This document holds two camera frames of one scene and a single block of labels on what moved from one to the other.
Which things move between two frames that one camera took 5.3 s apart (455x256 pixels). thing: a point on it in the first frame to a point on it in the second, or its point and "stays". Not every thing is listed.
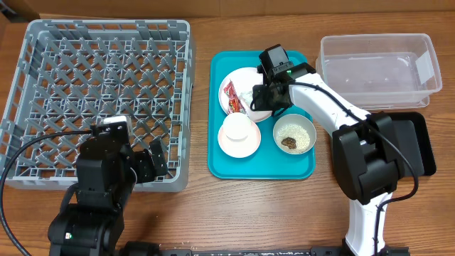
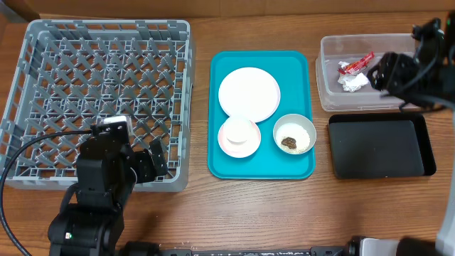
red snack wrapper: x=235 y=104 to x=355 y=67
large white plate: x=244 y=80 stays
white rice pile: x=301 y=136 stays
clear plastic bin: x=381 y=72 stays
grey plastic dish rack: x=74 y=73 stays
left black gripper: x=147 y=171 stays
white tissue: x=247 y=96 to x=352 y=82
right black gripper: x=265 y=98 to x=384 y=73
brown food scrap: x=289 y=141 stays
